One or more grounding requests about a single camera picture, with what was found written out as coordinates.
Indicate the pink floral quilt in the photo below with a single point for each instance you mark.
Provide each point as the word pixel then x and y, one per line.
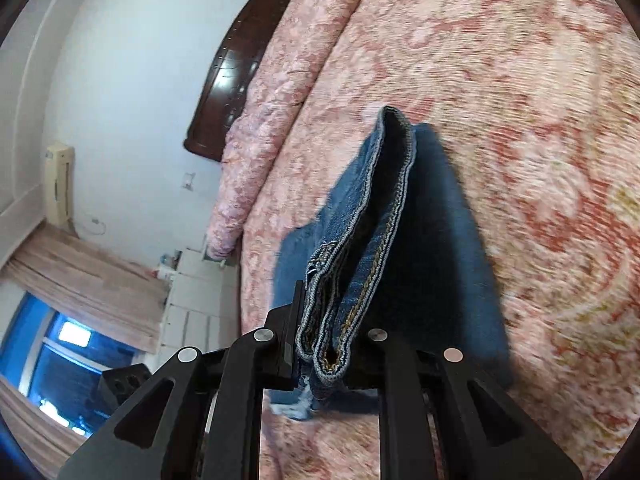
pixel 280 110

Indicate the blue denim pants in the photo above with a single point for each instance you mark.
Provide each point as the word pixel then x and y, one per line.
pixel 440 260

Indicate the dark wooden headboard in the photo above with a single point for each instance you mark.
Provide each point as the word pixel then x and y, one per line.
pixel 225 85

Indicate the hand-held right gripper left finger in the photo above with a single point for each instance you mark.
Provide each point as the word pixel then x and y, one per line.
pixel 287 332

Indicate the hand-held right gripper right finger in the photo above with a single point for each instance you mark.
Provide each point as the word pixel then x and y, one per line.
pixel 395 385

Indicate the bed with pink patterned bedspread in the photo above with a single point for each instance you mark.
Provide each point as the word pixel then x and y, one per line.
pixel 500 110

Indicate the wall air conditioner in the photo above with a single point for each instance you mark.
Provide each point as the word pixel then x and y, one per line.
pixel 60 190

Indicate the pink curtain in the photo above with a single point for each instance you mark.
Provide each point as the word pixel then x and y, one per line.
pixel 90 280

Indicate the white chest of drawers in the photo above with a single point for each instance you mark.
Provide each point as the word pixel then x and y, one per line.
pixel 200 300

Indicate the white wall socket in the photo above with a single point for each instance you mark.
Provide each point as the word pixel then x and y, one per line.
pixel 188 180

